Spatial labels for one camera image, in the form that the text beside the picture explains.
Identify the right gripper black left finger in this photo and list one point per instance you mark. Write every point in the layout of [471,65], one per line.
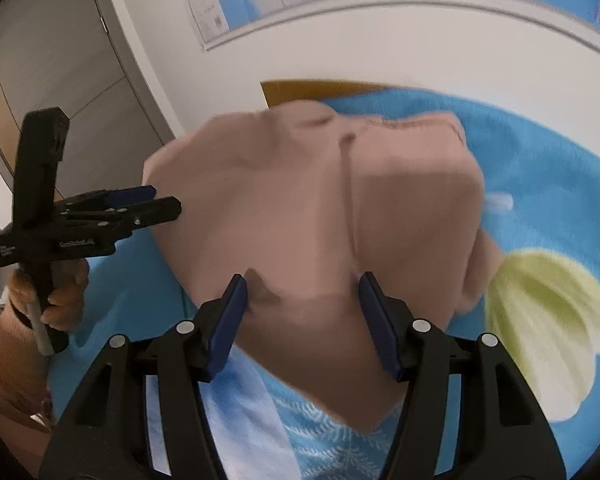
[103,432]

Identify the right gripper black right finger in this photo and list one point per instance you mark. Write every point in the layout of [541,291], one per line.
[502,432]

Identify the pink shirt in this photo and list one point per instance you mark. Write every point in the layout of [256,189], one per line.
[302,201]

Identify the orange sleeved left forearm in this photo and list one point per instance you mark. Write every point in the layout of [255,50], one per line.
[23,371]

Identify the left hand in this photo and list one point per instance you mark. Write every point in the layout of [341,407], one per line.
[66,301]

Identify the grey wooden door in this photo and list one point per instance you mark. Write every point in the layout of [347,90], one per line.
[73,54]

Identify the blue patterned bed sheet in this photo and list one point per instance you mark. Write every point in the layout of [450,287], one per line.
[546,193]

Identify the wooden headboard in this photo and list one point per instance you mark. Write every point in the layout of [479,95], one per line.
[280,91]

